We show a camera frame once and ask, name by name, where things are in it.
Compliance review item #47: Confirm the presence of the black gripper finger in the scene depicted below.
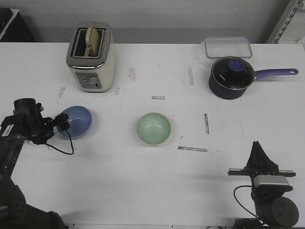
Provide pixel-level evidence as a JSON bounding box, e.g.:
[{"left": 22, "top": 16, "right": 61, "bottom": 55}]
[
  {"left": 256, "top": 141, "right": 279, "bottom": 171},
  {"left": 61, "top": 121, "right": 70, "bottom": 130},
  {"left": 54, "top": 113, "right": 69, "bottom": 123},
  {"left": 244, "top": 141, "right": 258, "bottom": 170}
]

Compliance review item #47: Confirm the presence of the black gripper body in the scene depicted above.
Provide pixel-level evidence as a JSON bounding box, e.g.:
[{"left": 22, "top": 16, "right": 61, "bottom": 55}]
[
  {"left": 13, "top": 98, "right": 54, "bottom": 145},
  {"left": 228, "top": 168, "right": 296, "bottom": 203}
]

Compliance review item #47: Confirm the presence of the blue bowl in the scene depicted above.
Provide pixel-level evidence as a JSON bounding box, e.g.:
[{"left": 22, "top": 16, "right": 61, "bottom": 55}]
[{"left": 63, "top": 105, "right": 92, "bottom": 139}]

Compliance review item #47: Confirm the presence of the green bowl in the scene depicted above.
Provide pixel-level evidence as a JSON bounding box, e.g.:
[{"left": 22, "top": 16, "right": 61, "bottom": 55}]
[{"left": 136, "top": 113, "right": 171, "bottom": 145}]

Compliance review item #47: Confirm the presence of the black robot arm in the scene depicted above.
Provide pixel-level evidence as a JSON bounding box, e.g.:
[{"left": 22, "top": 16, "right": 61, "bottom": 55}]
[
  {"left": 0, "top": 98, "right": 70, "bottom": 229},
  {"left": 228, "top": 141, "right": 299, "bottom": 229}
]

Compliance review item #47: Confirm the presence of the cream and steel toaster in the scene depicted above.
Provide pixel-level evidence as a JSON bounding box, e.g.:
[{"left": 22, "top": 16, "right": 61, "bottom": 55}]
[{"left": 66, "top": 21, "right": 116, "bottom": 93}]

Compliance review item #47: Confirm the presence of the dark blue saucepan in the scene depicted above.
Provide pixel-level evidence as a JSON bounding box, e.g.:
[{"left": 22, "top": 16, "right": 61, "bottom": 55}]
[{"left": 209, "top": 56, "right": 299, "bottom": 100}]

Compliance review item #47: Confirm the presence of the toast slice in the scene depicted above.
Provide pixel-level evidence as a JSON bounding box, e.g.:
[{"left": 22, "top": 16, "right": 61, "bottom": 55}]
[{"left": 85, "top": 26, "right": 100, "bottom": 57}]

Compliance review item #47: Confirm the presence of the glass pot lid blue knob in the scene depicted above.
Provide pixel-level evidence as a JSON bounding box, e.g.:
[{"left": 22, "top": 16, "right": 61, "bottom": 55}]
[{"left": 211, "top": 56, "right": 254, "bottom": 90}]

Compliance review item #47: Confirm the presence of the black box in corner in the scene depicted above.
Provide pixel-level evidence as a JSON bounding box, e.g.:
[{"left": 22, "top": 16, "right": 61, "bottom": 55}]
[{"left": 0, "top": 8, "right": 36, "bottom": 42}]

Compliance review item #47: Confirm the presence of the clear plastic container blue rim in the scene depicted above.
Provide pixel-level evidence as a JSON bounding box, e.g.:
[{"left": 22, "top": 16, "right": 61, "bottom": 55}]
[{"left": 201, "top": 36, "right": 252, "bottom": 59}]

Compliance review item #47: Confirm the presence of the white slotted shelf rack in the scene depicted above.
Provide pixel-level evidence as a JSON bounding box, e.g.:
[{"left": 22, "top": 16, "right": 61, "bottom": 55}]
[{"left": 266, "top": 0, "right": 305, "bottom": 44}]

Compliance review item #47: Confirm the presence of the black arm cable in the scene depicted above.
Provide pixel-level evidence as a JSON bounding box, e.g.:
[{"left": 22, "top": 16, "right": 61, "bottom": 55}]
[
  {"left": 45, "top": 128, "right": 74, "bottom": 155},
  {"left": 233, "top": 185, "right": 259, "bottom": 219}
]

